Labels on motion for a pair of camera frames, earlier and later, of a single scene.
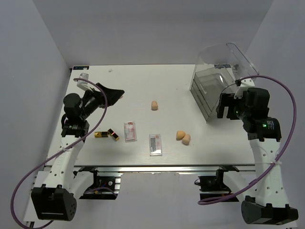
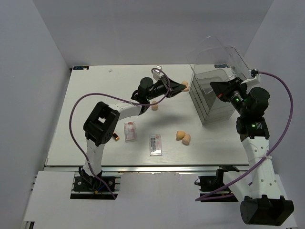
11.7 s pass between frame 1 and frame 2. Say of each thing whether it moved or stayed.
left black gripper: moved
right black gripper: moved
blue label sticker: stayed
